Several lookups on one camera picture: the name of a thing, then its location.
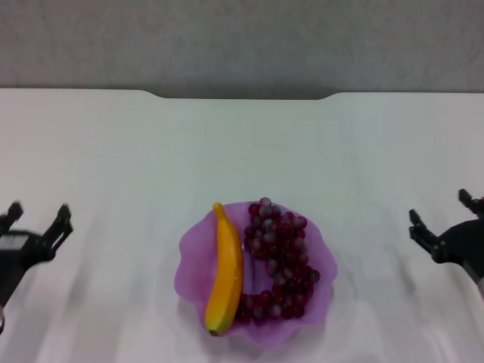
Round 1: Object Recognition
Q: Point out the yellow banana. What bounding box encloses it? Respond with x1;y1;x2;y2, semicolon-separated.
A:
204;202;244;337

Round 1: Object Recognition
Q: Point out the purple wavy plastic plate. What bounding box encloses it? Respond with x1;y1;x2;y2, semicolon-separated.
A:
173;201;339;349

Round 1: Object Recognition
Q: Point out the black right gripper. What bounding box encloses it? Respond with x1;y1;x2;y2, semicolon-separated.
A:
408;188;484;283

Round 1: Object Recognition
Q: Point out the dark red grape bunch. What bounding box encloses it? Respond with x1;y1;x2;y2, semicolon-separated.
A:
234;196;321;326

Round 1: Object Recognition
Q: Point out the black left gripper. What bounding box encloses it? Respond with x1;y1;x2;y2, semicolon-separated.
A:
0;201;74;308

